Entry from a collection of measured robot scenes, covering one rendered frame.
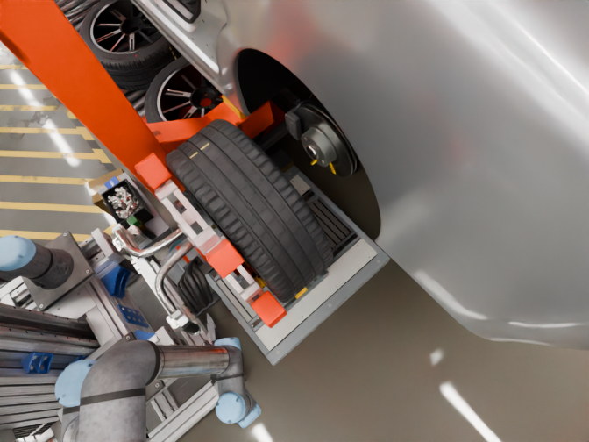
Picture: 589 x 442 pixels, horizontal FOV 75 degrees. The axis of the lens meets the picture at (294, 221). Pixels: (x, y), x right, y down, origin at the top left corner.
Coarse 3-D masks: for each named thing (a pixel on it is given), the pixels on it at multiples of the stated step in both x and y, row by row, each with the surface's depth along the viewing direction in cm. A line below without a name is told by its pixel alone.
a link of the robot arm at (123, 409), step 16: (80, 400) 71; (96, 400) 69; (112, 400) 69; (128, 400) 71; (144, 400) 74; (64, 416) 101; (80, 416) 70; (96, 416) 68; (112, 416) 68; (128, 416) 70; (144, 416) 73; (64, 432) 97; (80, 432) 68; (96, 432) 67; (112, 432) 67; (128, 432) 69; (144, 432) 72
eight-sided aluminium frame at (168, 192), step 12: (168, 180) 121; (156, 192) 115; (168, 192) 113; (180, 192) 113; (168, 204) 112; (180, 204) 151; (180, 216) 110; (204, 228) 108; (192, 240) 106; (204, 240) 106; (216, 240) 107; (204, 252) 107; (228, 276) 111; (240, 276) 153; (240, 288) 113; (252, 288) 115; (252, 300) 121
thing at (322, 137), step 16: (304, 112) 139; (320, 112) 133; (304, 128) 150; (320, 128) 138; (336, 128) 132; (304, 144) 148; (320, 144) 138; (336, 144) 136; (320, 160) 146; (336, 160) 146; (352, 160) 139
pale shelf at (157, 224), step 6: (126, 174) 197; (102, 192) 194; (138, 192) 192; (144, 198) 191; (150, 204) 189; (156, 210) 189; (156, 216) 186; (150, 222) 185; (156, 222) 185; (162, 222) 185; (150, 228) 184; (156, 228) 184; (162, 228) 184; (168, 228) 183; (156, 234) 183; (162, 234) 183; (150, 240) 182; (156, 240) 184; (138, 246) 181; (144, 246) 181
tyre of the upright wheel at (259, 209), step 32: (224, 128) 116; (192, 160) 112; (224, 160) 109; (256, 160) 108; (192, 192) 107; (224, 192) 105; (256, 192) 107; (288, 192) 108; (224, 224) 104; (256, 224) 106; (288, 224) 109; (256, 256) 107; (288, 256) 112; (320, 256) 121; (288, 288) 119
